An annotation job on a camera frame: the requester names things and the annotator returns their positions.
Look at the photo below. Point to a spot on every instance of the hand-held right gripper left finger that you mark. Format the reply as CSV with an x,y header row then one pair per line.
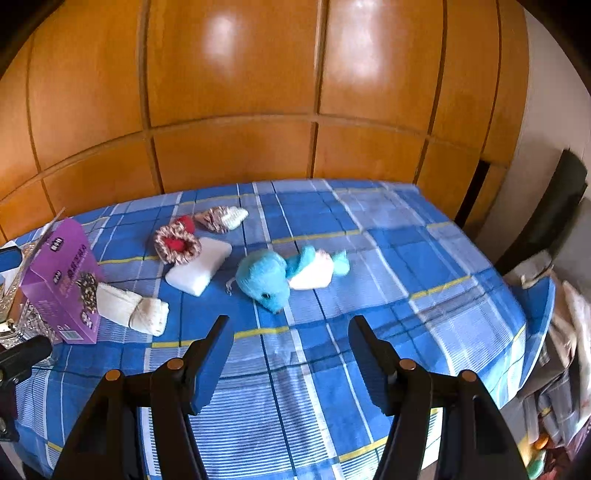
x,y
212,364

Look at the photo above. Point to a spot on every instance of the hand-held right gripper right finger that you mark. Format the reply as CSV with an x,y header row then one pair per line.
x,y
369,364

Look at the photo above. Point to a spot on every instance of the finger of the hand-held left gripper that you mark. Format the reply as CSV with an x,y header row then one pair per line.
x,y
9,258

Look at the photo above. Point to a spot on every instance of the beige towel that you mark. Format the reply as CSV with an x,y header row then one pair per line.
x,y
134,309

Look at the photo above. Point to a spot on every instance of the blue plush toy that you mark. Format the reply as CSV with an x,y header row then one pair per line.
x,y
263,277

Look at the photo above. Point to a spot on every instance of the brown pink scrunchie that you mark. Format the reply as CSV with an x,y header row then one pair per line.
x,y
161,244

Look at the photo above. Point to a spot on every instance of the red sock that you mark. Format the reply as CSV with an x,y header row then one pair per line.
x,y
184,224

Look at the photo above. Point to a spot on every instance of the small sock patterned cuff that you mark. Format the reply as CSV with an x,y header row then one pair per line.
x,y
228,217

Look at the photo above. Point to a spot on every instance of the silver embossed tissue box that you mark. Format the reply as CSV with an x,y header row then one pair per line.
x,y
27,323

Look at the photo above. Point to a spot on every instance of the purple carton box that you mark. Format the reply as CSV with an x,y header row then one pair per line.
x,y
64,277

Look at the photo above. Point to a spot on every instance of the blue plaid sheet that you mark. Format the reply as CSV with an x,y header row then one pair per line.
x,y
369,258

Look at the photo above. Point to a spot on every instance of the green and orange object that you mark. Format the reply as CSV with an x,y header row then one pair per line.
x,y
538,457

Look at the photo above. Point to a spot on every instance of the white plastic bag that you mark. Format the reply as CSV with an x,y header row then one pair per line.
x,y
575,318

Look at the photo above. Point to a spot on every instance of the black chair back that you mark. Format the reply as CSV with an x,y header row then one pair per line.
x,y
554,221

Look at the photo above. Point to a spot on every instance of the wooden wardrobe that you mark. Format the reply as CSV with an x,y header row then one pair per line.
x,y
231,69

